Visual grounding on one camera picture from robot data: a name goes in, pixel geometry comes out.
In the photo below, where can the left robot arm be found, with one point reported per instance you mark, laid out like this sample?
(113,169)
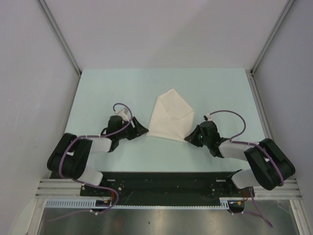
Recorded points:
(70,156)

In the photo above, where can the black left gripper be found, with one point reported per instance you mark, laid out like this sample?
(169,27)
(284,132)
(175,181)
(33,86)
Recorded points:
(138,130)

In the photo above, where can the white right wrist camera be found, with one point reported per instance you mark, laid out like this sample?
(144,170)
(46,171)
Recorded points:
(208,117)

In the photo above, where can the right aluminium frame post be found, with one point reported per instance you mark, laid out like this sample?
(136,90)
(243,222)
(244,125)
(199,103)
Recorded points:
(273,34)

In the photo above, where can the left aluminium frame post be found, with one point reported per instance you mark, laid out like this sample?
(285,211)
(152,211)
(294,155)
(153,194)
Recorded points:
(47,13)

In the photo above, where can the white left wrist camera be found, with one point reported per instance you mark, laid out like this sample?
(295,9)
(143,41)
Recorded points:
(122,113)

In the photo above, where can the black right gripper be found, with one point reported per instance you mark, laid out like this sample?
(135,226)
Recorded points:
(191,138)

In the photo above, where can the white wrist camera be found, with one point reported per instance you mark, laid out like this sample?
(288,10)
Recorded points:
(208,117)
(122,113)

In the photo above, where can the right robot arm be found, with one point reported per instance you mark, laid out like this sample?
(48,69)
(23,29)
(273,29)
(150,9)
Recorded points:
(269,166)

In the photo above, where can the white cloth napkin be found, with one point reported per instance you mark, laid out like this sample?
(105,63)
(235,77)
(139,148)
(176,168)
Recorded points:
(172,117)

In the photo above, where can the aluminium frame post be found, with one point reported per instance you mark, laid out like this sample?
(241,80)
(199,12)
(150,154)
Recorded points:
(47,13)
(273,34)

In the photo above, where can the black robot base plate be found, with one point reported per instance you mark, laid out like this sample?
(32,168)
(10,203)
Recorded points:
(173,177)

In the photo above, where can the aluminium right side rail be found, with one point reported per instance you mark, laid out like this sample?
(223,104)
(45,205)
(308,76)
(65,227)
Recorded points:
(260,106)

